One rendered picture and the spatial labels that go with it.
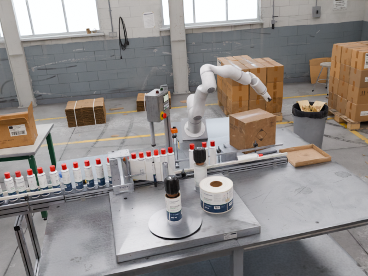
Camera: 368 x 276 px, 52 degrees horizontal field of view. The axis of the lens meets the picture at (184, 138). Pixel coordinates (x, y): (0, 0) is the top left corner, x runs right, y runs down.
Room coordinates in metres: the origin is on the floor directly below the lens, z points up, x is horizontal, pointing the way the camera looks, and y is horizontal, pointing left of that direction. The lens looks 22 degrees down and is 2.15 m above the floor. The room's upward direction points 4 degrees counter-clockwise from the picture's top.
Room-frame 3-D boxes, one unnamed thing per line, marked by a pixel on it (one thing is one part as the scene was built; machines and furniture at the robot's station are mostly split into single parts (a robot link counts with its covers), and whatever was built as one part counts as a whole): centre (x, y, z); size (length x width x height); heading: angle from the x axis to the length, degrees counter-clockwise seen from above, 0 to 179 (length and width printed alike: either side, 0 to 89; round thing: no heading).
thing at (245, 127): (2.91, -0.57, 0.99); 0.30 x 0.24 x 0.27; 113
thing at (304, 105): (4.56, -1.67, 0.50); 0.42 x 0.41 x 0.28; 94
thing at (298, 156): (2.66, -0.93, 0.85); 0.30 x 0.26 x 0.04; 102
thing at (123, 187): (2.27, 0.44, 1.01); 0.14 x 0.13 x 0.26; 102
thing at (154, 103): (2.51, 0.16, 1.38); 0.17 x 0.10 x 0.19; 157
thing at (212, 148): (2.50, -0.20, 0.98); 0.05 x 0.05 x 0.20
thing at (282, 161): (2.45, 0.04, 0.85); 1.65 x 0.11 x 0.05; 102
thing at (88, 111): (6.36, 1.68, 0.16); 0.65 x 0.54 x 0.32; 99
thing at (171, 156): (2.44, 0.10, 0.98); 0.05 x 0.05 x 0.20
